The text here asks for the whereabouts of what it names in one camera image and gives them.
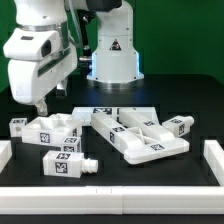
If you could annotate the small white tagged cube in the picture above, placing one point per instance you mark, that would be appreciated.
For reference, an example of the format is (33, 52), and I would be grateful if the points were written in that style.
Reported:
(71, 144)

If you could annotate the white left border block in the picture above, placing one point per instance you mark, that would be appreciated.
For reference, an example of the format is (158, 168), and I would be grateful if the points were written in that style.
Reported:
(5, 153)

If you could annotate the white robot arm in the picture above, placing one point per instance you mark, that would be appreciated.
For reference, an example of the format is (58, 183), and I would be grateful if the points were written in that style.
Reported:
(115, 62)

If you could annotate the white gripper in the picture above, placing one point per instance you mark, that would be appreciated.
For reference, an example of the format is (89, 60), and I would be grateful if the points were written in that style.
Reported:
(37, 65)

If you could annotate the white right border block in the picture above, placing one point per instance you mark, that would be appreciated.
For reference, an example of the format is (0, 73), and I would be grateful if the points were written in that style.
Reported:
(214, 155)

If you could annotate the white border block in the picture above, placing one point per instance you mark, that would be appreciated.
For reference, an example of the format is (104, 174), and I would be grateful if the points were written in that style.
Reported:
(5, 153)
(214, 155)

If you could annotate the black camera stand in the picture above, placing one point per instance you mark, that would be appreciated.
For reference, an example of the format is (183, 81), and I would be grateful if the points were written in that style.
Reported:
(85, 61)

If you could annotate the white chair back frame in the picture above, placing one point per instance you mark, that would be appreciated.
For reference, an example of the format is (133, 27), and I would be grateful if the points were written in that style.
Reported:
(138, 138)

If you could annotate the white chair seat block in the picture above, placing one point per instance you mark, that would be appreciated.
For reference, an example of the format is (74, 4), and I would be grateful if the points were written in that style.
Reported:
(52, 130)

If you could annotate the white flat chair panel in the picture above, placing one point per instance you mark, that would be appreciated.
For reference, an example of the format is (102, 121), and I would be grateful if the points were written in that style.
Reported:
(86, 112)

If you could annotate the white front border rail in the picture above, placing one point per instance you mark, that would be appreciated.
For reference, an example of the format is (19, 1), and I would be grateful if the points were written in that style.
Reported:
(112, 200)

